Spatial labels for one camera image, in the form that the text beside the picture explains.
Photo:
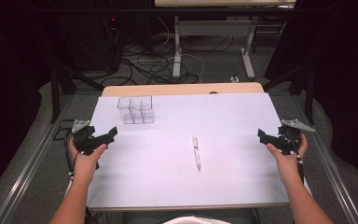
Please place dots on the wooden table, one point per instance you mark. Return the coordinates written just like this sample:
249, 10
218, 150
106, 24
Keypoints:
180, 88

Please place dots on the person's right hand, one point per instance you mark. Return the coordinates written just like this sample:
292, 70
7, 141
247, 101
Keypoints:
289, 168

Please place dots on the white table cover sheet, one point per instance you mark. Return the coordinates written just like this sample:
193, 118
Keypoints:
167, 174

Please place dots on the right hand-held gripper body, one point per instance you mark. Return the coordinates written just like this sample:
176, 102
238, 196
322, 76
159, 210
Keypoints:
289, 140

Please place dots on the white metal frame desk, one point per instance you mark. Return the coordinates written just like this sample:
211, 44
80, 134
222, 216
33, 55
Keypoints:
214, 28

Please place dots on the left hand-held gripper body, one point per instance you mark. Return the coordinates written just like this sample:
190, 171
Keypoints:
82, 139

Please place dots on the aluminium floor rail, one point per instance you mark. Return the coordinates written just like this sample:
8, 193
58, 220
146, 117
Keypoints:
332, 168
28, 168

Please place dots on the black metal stand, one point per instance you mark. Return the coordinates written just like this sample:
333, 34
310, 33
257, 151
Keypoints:
309, 93
56, 93

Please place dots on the black computer tower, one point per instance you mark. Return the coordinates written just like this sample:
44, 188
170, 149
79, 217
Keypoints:
90, 43

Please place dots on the person's white shirt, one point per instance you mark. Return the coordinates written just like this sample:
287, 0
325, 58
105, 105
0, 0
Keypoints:
195, 221

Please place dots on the person's left hand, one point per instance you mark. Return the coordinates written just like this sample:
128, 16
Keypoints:
85, 165

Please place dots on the dark curtain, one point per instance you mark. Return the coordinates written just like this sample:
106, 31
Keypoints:
9, 77
348, 77

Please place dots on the clear plastic pen organizer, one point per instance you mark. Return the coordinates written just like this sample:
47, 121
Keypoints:
135, 110

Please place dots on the white pen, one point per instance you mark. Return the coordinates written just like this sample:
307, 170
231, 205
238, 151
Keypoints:
196, 154

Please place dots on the white power plug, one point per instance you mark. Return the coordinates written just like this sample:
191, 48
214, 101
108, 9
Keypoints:
234, 79

